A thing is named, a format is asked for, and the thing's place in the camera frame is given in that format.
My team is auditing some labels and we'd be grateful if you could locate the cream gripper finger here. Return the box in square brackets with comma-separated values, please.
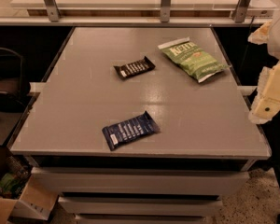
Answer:
[248, 21, 272, 45]
[248, 61, 280, 124]

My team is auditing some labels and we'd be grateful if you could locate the blue rxbar blueberry bar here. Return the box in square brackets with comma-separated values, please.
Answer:
[102, 111, 160, 151]

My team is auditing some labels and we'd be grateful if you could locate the black rxbar snack bar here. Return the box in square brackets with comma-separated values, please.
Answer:
[115, 56, 155, 80]

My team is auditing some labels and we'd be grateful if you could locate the green kettle chips bag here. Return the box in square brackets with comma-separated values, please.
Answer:
[158, 37, 228, 83]

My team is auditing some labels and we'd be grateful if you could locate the grey drawer cabinet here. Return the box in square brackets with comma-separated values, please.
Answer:
[32, 155, 255, 224]

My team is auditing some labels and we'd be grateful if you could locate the black chair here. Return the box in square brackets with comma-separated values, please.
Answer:
[0, 47, 31, 112]

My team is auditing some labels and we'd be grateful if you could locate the cardboard box with items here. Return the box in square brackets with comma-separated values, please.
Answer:
[0, 147, 57, 224]

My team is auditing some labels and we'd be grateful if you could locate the metal shelf frame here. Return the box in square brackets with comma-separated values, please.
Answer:
[0, 0, 277, 26]

